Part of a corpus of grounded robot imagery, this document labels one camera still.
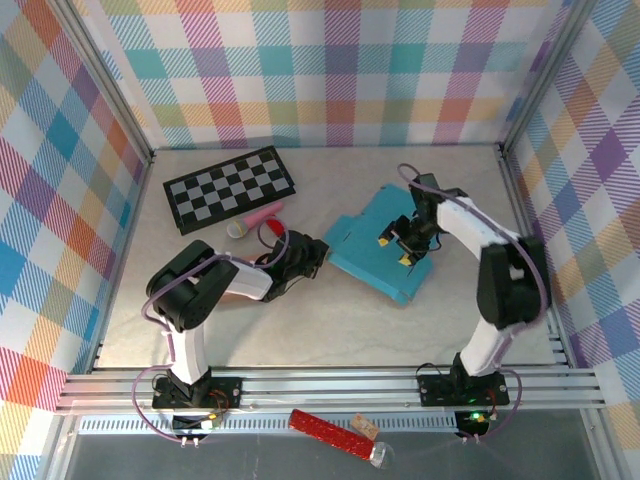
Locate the blue paper box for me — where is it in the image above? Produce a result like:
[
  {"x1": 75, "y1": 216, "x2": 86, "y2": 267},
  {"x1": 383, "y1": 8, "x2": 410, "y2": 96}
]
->
[{"x1": 322, "y1": 183, "x2": 434, "y2": 308}]

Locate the pink toy microphone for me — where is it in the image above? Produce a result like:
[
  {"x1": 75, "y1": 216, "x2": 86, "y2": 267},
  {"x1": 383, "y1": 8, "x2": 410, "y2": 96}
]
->
[{"x1": 226, "y1": 202, "x2": 285, "y2": 239}]

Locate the black grey chessboard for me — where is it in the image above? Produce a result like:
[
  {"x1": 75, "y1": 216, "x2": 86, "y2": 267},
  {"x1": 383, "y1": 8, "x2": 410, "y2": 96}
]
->
[{"x1": 162, "y1": 145, "x2": 298, "y2": 237}]

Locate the black controller board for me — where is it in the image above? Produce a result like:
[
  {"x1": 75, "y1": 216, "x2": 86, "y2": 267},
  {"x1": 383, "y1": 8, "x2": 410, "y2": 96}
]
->
[
  {"x1": 171, "y1": 413, "x2": 222, "y2": 437},
  {"x1": 455, "y1": 408, "x2": 492, "y2": 437}
]

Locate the red glitter toy microphone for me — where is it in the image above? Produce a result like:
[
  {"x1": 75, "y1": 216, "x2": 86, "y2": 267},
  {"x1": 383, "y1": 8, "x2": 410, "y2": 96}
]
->
[{"x1": 289, "y1": 408, "x2": 396, "y2": 471}]

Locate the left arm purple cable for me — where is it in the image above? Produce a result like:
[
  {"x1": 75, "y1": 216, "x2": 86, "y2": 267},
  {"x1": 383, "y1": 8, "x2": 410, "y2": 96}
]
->
[{"x1": 132, "y1": 223, "x2": 292, "y2": 444}]

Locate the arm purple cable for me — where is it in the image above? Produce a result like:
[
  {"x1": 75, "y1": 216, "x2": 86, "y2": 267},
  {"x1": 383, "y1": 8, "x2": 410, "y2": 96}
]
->
[
  {"x1": 132, "y1": 223, "x2": 292, "y2": 444},
  {"x1": 397, "y1": 162, "x2": 551, "y2": 444}
]

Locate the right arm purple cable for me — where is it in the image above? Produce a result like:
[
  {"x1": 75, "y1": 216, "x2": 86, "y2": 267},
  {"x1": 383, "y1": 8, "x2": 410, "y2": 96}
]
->
[{"x1": 397, "y1": 162, "x2": 551, "y2": 444}]

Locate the aluminium side rail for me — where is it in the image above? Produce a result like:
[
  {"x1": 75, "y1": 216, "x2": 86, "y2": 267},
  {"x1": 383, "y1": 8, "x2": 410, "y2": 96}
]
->
[{"x1": 494, "y1": 143, "x2": 576, "y2": 370}]

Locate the aluminium mounting rail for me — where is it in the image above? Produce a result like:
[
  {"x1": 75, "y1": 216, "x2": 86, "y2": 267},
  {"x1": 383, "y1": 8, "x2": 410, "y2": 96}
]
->
[{"x1": 54, "y1": 366, "x2": 609, "y2": 415}]

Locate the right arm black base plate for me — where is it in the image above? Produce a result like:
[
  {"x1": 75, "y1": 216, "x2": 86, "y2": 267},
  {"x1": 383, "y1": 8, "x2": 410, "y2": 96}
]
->
[{"x1": 417, "y1": 370, "x2": 511, "y2": 407}]

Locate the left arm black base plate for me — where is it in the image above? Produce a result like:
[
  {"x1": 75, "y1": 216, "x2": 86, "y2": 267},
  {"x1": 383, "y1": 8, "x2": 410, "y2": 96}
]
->
[{"x1": 151, "y1": 375, "x2": 243, "y2": 412}]

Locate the slotted cable duct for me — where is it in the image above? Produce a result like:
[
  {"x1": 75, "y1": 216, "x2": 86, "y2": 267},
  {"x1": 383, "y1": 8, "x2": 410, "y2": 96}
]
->
[{"x1": 78, "y1": 412, "x2": 464, "y2": 435}]

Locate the aluminium frame post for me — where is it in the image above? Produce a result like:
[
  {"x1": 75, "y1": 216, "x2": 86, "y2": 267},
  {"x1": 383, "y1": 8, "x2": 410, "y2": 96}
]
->
[
  {"x1": 47, "y1": 0, "x2": 155, "y2": 164},
  {"x1": 497, "y1": 0, "x2": 596, "y2": 154}
]

